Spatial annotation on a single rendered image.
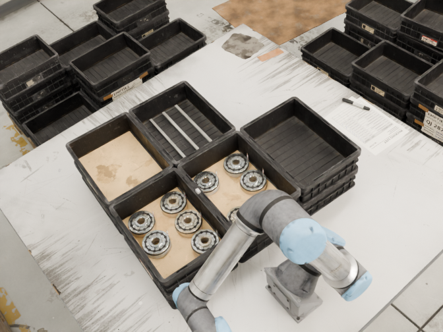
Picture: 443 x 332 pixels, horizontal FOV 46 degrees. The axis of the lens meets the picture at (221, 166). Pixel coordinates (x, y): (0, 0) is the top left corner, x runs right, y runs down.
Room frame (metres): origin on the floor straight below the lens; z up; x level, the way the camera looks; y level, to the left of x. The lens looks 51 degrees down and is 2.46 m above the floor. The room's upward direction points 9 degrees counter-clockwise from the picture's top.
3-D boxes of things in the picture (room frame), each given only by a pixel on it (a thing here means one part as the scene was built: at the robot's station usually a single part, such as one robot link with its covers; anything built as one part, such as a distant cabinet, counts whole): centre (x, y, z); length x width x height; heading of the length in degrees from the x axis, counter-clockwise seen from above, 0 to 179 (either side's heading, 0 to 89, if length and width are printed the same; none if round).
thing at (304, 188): (1.33, -0.31, 0.92); 0.40 x 0.30 x 0.02; 28
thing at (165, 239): (1.01, 0.28, 0.86); 0.10 x 0.10 x 0.01
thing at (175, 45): (2.69, 0.21, 0.31); 0.40 x 0.30 x 0.34; 123
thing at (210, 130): (1.54, 0.14, 0.87); 0.40 x 0.30 x 0.11; 28
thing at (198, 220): (1.08, 0.16, 0.86); 0.10 x 0.10 x 0.01
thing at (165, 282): (1.05, 0.21, 0.92); 0.40 x 0.30 x 0.02; 28
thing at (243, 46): (2.25, -0.21, 0.71); 0.22 x 0.19 x 0.01; 33
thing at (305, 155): (1.33, -0.31, 0.87); 0.40 x 0.30 x 0.11; 28
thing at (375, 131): (1.55, -0.68, 0.70); 0.33 x 0.23 x 0.01; 33
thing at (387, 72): (2.13, -1.05, 0.31); 0.40 x 0.30 x 0.34; 33
